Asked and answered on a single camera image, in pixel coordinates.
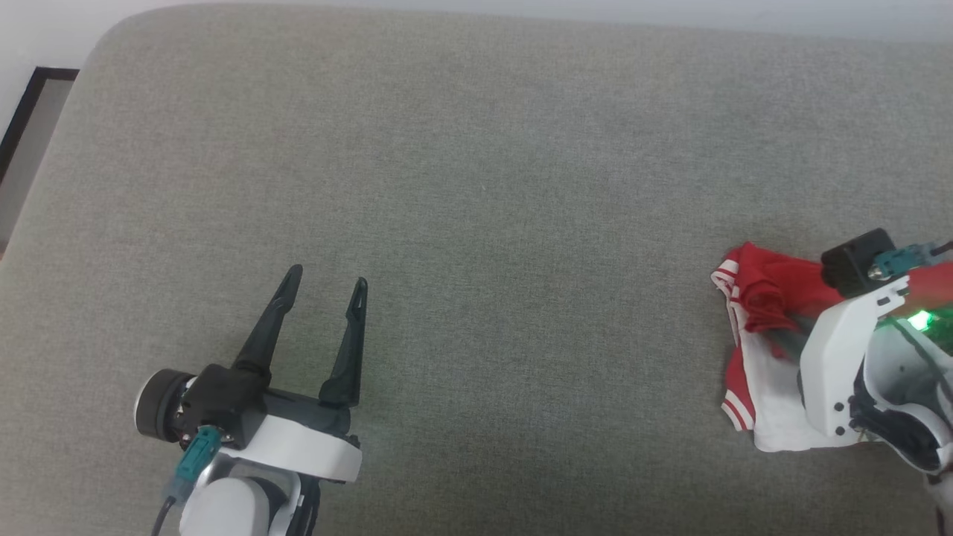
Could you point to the right gripper white green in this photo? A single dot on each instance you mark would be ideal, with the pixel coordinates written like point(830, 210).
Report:
point(837, 357)

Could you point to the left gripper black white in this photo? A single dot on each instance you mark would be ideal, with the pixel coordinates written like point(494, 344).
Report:
point(298, 439)

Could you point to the red and white garment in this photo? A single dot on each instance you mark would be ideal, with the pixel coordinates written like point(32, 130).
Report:
point(767, 298)

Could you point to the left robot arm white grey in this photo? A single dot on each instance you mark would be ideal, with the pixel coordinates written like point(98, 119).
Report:
point(238, 502)

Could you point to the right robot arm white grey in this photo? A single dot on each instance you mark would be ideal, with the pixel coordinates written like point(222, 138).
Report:
point(908, 402)

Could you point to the grey fabric sofa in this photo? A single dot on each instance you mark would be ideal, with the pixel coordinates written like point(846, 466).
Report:
point(506, 223)

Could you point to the black framed grey panel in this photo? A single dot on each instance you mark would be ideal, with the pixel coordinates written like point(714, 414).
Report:
point(33, 126)

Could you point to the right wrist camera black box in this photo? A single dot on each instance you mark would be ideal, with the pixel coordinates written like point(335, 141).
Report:
point(856, 262)

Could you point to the left wrist camera black round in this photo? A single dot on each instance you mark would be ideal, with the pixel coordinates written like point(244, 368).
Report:
point(158, 406)

